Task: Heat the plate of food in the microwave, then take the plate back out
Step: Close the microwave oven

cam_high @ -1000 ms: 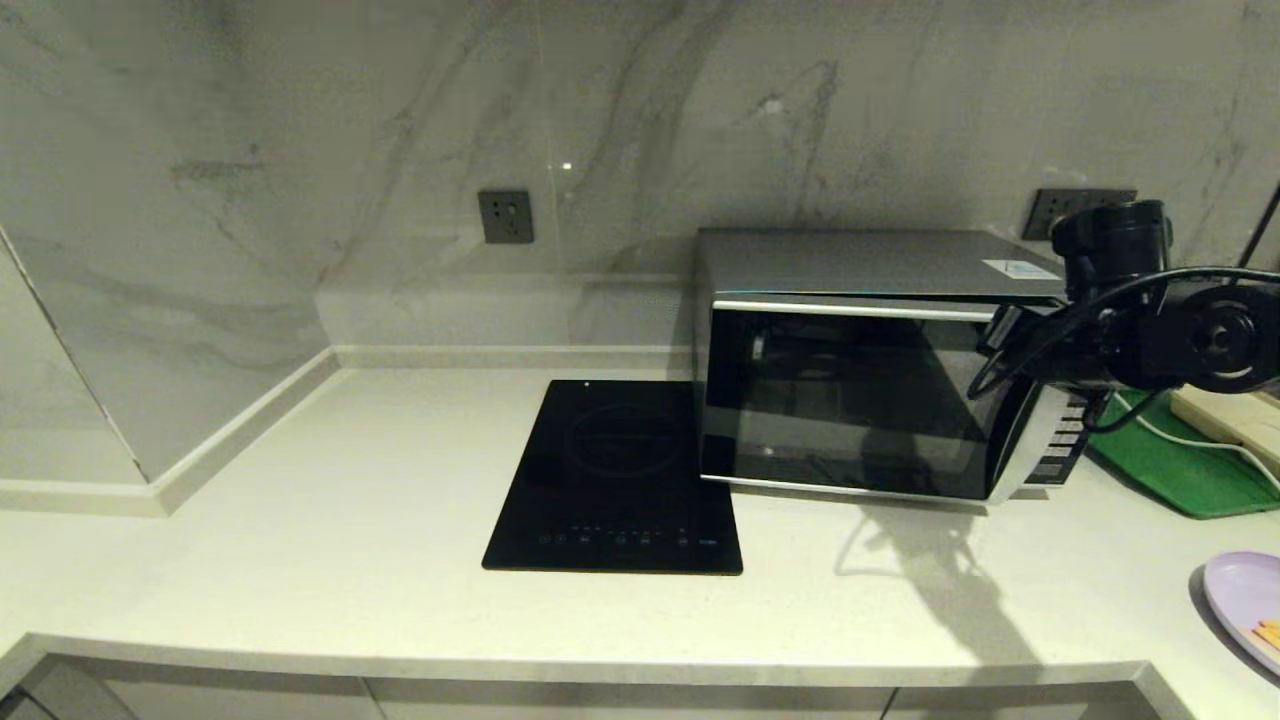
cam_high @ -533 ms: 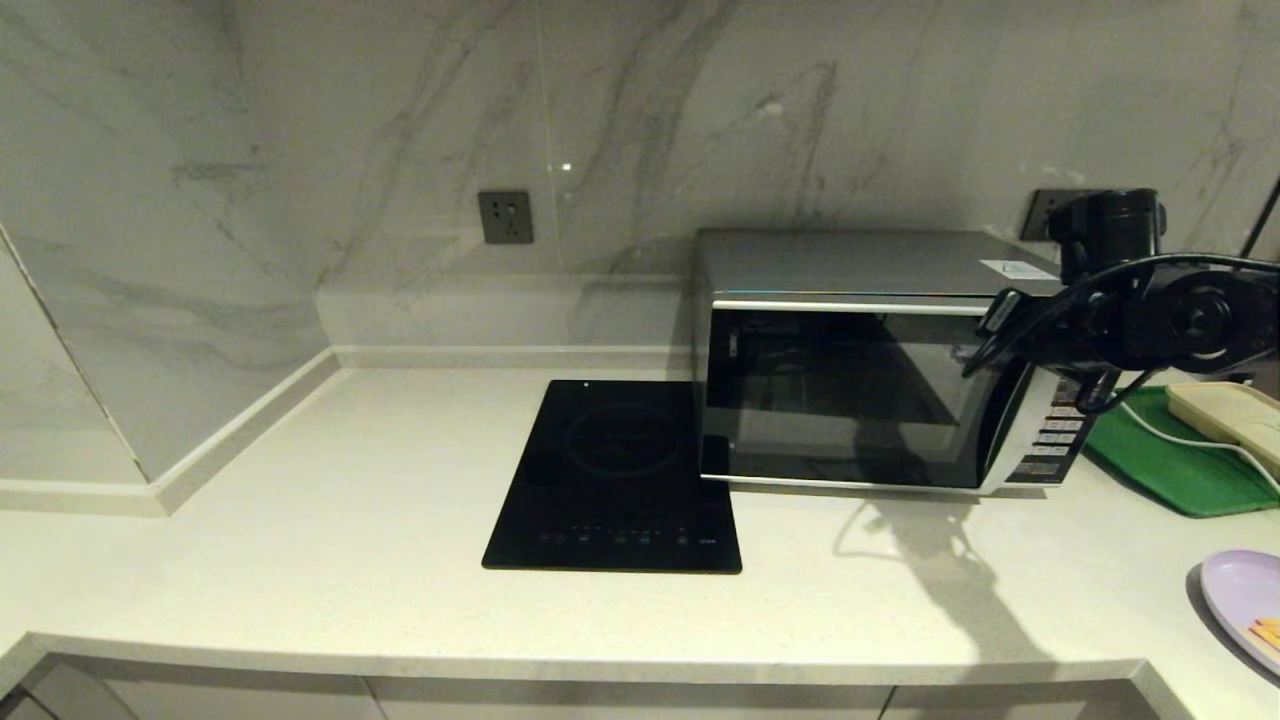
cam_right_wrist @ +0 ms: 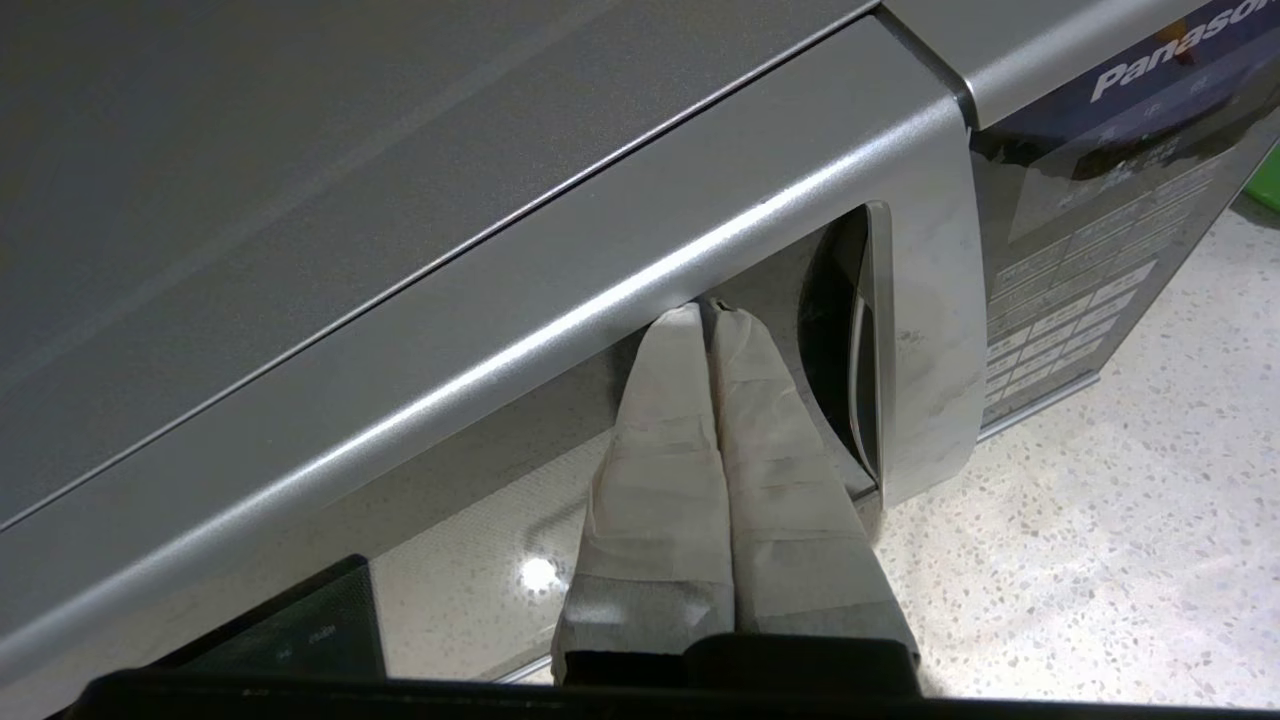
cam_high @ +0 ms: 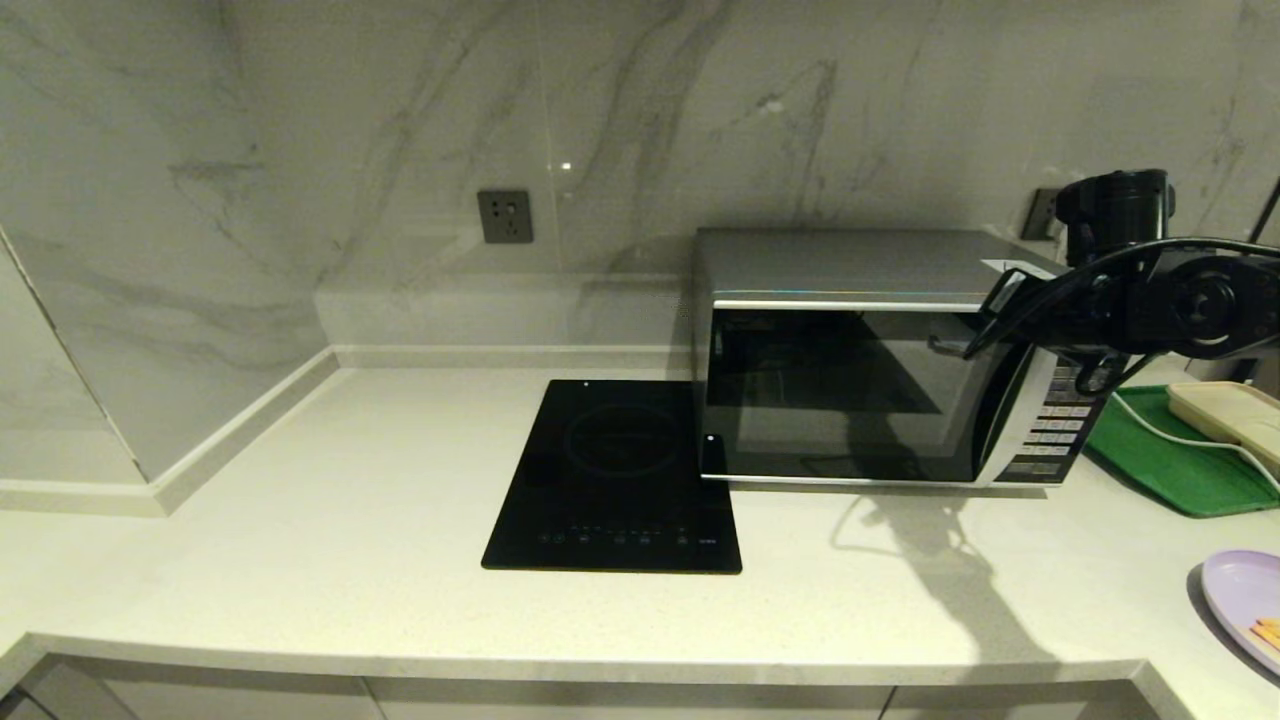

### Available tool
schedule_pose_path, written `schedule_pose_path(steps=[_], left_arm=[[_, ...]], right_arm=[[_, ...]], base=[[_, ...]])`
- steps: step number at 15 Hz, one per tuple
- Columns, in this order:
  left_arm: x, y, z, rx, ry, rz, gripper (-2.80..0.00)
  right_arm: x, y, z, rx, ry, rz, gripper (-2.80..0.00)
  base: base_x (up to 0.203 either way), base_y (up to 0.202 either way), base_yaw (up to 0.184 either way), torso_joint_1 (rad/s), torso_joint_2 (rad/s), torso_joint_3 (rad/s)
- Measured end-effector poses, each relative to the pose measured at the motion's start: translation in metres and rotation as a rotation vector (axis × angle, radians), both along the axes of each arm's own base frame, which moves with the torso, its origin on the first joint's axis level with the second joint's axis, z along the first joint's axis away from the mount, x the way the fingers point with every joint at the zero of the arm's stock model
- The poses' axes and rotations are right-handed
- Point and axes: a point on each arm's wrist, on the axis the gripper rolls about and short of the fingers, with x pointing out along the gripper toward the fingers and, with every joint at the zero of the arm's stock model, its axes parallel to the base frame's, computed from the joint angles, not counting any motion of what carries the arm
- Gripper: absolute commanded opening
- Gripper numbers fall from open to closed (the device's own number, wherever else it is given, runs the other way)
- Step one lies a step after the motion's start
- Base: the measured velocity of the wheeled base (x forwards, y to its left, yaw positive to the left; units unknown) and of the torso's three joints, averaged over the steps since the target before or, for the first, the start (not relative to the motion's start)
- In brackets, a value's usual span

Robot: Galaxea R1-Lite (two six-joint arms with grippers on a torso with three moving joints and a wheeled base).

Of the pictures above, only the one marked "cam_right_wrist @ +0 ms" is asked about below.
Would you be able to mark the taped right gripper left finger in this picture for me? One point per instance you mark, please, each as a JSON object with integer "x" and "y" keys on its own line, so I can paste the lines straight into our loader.
{"x": 660, "y": 500}

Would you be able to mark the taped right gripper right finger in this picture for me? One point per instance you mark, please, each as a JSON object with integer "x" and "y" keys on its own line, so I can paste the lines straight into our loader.
{"x": 800, "y": 500}

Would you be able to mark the microwave door with dark glass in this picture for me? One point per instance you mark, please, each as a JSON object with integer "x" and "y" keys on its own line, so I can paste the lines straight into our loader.
{"x": 600, "y": 280}

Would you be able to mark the black induction cooktop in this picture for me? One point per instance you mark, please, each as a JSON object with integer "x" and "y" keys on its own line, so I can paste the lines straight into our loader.
{"x": 290, "y": 625}

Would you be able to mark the green plastic tray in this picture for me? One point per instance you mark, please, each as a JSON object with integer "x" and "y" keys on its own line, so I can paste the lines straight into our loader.
{"x": 1265, "y": 180}

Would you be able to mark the silver microwave oven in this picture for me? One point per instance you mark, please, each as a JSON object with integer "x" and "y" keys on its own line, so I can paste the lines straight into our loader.
{"x": 300, "y": 150}

